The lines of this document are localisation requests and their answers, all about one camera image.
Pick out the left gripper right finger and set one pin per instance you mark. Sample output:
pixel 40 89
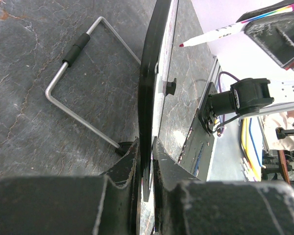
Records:
pixel 184 205

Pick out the person in grey shirt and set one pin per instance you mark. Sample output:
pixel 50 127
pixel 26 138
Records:
pixel 279 130

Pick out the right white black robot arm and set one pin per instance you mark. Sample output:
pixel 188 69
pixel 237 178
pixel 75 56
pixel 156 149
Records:
pixel 250 97

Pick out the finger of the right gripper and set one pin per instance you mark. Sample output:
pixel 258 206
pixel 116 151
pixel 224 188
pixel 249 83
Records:
pixel 273 34

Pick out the white whiteboard black frame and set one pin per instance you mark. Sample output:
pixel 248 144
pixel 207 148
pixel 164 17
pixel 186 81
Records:
pixel 153 81

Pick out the white marker purple cap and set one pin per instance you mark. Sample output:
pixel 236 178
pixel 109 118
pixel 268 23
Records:
pixel 233 28

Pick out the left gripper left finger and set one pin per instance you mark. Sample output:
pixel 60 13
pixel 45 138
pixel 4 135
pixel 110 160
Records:
pixel 108 204

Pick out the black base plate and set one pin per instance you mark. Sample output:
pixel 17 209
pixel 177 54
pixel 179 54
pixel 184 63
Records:
pixel 197 150

